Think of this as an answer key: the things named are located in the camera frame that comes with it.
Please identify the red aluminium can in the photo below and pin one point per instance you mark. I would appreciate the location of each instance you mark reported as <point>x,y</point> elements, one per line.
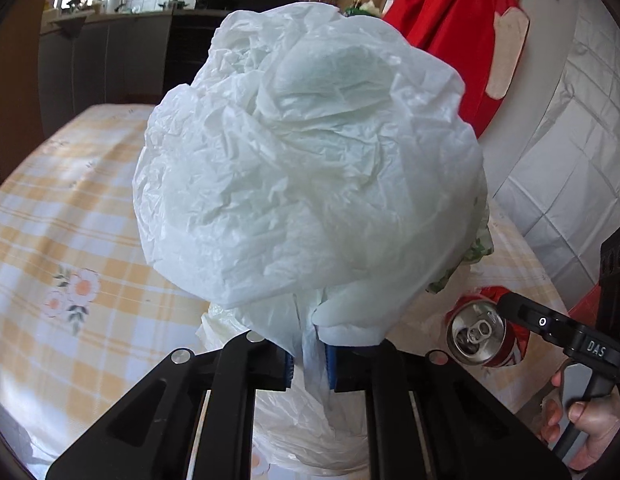
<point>477,335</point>

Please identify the person's right hand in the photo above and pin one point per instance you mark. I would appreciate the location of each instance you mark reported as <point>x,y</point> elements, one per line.
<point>599,419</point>

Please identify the white plastic bag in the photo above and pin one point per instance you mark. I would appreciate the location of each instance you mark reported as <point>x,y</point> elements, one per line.
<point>313,179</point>

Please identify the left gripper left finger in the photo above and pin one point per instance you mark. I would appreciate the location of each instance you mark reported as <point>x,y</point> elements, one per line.
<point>191,416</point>

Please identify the red hanging apron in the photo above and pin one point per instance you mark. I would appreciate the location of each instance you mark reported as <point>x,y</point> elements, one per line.
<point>483,40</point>

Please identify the black oven unit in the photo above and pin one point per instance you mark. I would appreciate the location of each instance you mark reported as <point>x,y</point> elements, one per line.
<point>191,33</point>

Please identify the yellow checked floral tablecloth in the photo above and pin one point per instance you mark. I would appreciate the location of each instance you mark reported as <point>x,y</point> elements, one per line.
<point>82,315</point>

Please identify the grey kitchen cabinets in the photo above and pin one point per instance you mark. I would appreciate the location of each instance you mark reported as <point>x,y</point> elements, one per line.
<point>111,61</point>

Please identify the white quilted cover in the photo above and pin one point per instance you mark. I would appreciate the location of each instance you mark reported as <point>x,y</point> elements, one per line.
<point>564,193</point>

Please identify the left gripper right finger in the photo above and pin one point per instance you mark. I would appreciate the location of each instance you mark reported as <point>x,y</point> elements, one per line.
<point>428,418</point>

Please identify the clear thin plastic bag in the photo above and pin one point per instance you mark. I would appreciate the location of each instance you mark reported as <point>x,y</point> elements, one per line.
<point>308,428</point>

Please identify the red plastic crate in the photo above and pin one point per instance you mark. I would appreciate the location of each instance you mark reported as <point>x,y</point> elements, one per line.
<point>586,309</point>

